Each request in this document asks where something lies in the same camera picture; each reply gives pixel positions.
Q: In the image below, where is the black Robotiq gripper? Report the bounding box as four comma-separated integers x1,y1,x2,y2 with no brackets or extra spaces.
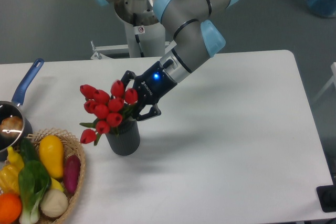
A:
120,60,177,121

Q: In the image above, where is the red tulip bouquet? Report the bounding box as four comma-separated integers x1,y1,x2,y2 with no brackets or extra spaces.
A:
79,80,138,145

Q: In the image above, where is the dark grey ribbed vase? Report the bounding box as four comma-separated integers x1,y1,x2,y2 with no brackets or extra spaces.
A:
106,120,140,156

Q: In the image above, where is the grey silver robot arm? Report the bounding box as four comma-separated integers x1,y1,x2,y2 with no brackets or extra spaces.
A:
96,0,239,121

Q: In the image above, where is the woven wicker basket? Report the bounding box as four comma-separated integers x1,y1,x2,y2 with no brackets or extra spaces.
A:
27,128,86,223

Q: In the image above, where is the purple eggplant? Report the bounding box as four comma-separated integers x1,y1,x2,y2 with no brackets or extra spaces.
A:
63,155,81,194

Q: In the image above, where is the yellow squash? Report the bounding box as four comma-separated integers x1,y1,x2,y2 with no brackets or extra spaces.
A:
39,135,64,180

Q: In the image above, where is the yellow banana tip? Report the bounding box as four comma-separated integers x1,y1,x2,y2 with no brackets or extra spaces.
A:
50,177,65,192

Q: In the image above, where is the green cucumber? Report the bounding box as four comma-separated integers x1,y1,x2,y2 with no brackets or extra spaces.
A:
19,138,40,164

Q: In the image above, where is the bread roll in pan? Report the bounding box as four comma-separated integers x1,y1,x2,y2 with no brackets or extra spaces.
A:
1,116,23,138

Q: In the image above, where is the green bok choy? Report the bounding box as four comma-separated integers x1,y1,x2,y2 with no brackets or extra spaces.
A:
18,160,51,223

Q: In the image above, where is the white garlic bulb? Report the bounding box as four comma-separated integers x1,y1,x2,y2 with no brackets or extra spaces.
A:
40,189,68,218

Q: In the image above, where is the small yellow pepper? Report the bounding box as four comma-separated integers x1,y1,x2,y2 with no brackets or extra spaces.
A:
7,146,24,171

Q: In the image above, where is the yellow bell pepper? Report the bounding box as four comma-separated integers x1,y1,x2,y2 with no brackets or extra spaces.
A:
1,164,20,195

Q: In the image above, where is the orange fruit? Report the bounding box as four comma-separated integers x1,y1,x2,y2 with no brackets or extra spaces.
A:
1,193,22,223

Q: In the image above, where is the white chair part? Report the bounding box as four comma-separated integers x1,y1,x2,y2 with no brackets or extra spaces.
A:
314,62,335,101

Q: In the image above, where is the black device at table edge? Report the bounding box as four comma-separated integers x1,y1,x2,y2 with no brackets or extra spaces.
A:
316,185,336,212

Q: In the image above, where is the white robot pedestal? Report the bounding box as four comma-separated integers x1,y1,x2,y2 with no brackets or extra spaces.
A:
91,22,176,60

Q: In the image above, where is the blue handled saucepan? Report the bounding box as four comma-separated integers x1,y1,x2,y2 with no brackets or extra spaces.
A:
1,58,44,162

